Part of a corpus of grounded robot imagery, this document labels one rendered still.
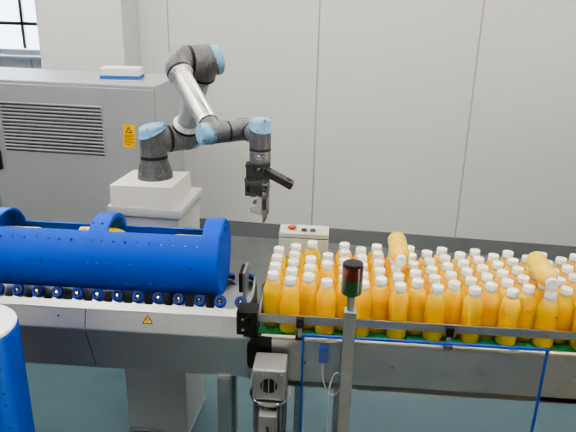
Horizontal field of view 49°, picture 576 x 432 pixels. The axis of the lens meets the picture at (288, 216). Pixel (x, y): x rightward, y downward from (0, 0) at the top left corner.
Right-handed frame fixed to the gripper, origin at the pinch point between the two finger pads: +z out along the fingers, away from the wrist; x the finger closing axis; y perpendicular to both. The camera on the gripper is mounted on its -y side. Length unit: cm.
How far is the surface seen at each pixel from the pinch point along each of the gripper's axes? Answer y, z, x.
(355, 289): -31, 7, 41
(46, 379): 127, 123, -67
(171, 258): 31.3, 11.2, 15.1
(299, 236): -10.8, 16.2, -22.3
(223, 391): 16, 68, 11
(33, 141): 161, 14, -157
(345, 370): -29, 37, 39
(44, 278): 79, 21, 14
